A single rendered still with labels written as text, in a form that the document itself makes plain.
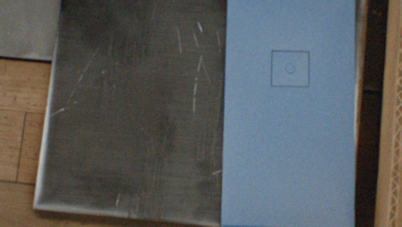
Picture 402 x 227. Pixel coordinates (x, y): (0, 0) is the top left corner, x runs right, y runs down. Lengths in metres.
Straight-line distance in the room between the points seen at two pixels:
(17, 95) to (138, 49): 0.07
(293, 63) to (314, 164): 0.06
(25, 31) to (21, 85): 0.03
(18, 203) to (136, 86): 0.09
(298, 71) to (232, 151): 0.06
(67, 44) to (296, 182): 0.15
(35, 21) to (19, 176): 0.09
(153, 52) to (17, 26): 0.08
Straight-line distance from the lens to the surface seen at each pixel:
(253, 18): 0.81
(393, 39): 0.79
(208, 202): 0.78
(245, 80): 0.79
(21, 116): 0.82
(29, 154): 0.81
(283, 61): 0.80
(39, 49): 0.83
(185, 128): 0.79
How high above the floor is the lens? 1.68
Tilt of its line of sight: 73 degrees down
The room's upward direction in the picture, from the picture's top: straight up
